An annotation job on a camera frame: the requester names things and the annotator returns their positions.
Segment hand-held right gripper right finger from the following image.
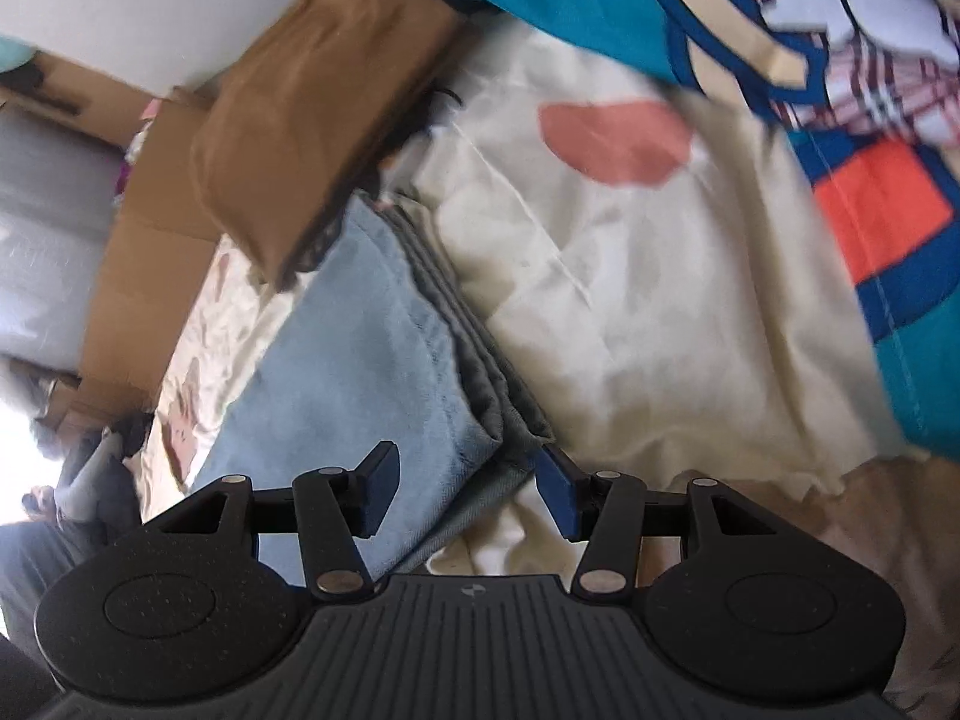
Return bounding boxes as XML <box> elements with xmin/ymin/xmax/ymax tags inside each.
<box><xmin>534</xmin><ymin>444</ymin><xmax>796</xmax><ymax>601</ymax></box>

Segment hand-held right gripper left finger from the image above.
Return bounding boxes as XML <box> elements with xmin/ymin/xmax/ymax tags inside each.
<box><xmin>154</xmin><ymin>441</ymin><xmax>402</xmax><ymax>601</ymax></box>

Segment blue denim pants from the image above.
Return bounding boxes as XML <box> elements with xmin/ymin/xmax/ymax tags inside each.
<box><xmin>191</xmin><ymin>195</ymin><xmax>556</xmax><ymax>586</ymax></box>

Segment black clothes pile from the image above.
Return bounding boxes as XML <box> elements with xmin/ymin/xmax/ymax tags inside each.
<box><xmin>112</xmin><ymin>412</ymin><xmax>158</xmax><ymax>458</ymax></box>

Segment cream bear print blanket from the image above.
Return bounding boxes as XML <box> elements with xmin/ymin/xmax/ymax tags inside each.
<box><xmin>139</xmin><ymin>15</ymin><xmax>960</xmax><ymax>720</ymax></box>

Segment grey neck pillow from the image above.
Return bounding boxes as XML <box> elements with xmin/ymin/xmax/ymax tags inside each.
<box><xmin>56</xmin><ymin>431</ymin><xmax>143</xmax><ymax>526</ymax></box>

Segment low brown cardboard sheet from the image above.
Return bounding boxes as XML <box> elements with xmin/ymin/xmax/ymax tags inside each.
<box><xmin>0</xmin><ymin>49</ymin><xmax>248</xmax><ymax>436</ymax></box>

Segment brown folded garment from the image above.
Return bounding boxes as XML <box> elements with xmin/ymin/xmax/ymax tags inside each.
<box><xmin>191</xmin><ymin>0</ymin><xmax>466</xmax><ymax>293</ymax></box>

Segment grey plastic-wrapped panel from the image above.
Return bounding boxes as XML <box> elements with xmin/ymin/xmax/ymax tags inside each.
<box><xmin>0</xmin><ymin>101</ymin><xmax>128</xmax><ymax>376</ymax></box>

